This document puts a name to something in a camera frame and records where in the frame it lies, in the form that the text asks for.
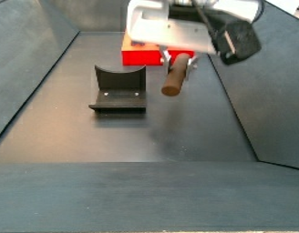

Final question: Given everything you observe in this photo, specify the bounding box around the red peg board base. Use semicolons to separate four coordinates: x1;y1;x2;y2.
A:
121;30;197;66

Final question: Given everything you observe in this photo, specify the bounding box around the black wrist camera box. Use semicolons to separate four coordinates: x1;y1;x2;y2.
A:
205;9;262;65

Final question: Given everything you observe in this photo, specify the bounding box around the brown oval cylinder peg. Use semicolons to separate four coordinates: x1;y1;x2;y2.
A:
162;53;190;96

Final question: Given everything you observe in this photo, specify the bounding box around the black curved fixture bracket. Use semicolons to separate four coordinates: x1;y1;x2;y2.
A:
88;66;147;112

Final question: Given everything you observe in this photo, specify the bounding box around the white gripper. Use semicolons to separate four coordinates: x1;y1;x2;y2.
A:
127;0;261;79

